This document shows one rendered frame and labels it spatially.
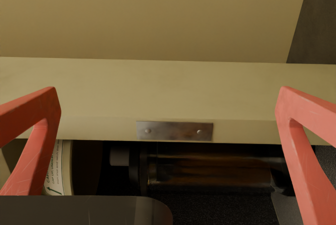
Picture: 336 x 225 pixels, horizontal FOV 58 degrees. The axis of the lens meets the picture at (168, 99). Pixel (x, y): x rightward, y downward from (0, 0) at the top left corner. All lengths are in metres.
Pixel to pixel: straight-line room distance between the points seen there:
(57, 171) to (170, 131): 0.16
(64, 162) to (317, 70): 0.31
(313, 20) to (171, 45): 0.30
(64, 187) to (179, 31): 0.44
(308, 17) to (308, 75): 0.30
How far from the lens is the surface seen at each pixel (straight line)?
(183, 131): 0.28
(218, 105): 0.29
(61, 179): 0.39
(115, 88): 0.32
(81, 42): 0.74
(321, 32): 0.61
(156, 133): 0.28
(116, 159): 0.43
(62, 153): 0.38
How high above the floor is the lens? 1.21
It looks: level
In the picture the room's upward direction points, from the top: 89 degrees counter-clockwise
